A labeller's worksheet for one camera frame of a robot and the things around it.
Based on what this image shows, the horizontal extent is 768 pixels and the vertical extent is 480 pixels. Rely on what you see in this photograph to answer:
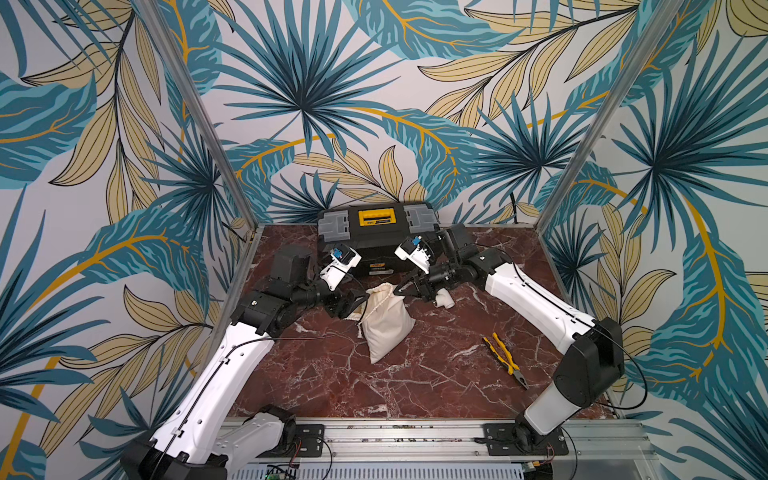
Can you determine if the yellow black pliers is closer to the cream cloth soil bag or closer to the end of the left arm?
the cream cloth soil bag

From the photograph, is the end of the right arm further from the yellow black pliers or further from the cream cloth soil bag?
the yellow black pliers

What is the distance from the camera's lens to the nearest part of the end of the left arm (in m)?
0.61

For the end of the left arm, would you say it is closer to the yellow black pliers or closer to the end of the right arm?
the end of the right arm

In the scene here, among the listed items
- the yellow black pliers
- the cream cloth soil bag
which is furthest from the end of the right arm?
the yellow black pliers
